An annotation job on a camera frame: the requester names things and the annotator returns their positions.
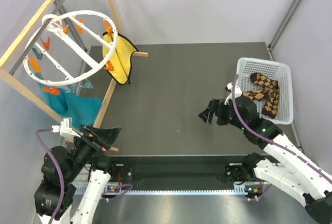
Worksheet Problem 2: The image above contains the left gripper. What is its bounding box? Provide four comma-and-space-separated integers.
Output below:
65, 123, 122, 181

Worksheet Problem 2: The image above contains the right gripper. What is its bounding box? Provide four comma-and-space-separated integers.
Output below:
199, 99, 247, 130

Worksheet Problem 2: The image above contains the teal clothespin front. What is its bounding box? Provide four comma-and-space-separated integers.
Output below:
79, 79, 93, 89

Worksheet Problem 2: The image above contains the brown argyle sock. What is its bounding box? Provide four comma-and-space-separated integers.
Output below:
242, 89, 280, 119
250, 73, 279, 99

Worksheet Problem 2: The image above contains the white round clip hanger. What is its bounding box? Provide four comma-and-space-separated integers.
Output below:
22, 10, 118, 88

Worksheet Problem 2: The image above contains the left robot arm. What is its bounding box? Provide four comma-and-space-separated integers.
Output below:
34, 125, 122, 223

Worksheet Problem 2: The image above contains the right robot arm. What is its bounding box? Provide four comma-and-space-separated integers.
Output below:
198, 96, 331, 223

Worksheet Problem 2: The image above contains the teal cloth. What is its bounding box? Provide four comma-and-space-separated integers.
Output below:
39, 85, 102, 130

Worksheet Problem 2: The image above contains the white plastic basket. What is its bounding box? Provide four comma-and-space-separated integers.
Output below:
237, 58, 294, 125

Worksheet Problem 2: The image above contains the orange clothespin on teal cloth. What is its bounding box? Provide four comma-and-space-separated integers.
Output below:
42, 86, 61, 95

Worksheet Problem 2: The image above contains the yellow cloth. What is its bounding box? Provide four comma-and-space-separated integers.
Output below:
106, 34, 138, 85

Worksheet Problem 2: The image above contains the orange clothespin on yellow cloth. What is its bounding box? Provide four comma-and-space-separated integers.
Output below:
103, 18, 113, 35

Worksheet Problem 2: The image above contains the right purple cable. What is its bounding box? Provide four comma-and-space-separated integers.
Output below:
232, 73, 332, 183

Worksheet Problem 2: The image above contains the purple cable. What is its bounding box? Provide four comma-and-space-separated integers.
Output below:
232, 73, 332, 183
35, 128, 65, 222

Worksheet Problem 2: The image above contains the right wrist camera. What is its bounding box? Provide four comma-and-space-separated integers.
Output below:
224, 82, 242, 105

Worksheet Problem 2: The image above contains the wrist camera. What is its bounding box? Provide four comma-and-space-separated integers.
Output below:
51, 117, 80, 139
224, 82, 242, 105

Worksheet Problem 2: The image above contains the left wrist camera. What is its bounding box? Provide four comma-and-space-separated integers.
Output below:
51, 117, 80, 139

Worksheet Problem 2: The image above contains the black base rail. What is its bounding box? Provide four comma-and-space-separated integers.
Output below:
90, 153, 267, 184

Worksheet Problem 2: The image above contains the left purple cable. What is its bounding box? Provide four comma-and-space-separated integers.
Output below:
35, 128, 65, 222

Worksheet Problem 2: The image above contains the wooden drying rack frame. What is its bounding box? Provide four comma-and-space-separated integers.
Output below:
0, 0, 149, 152

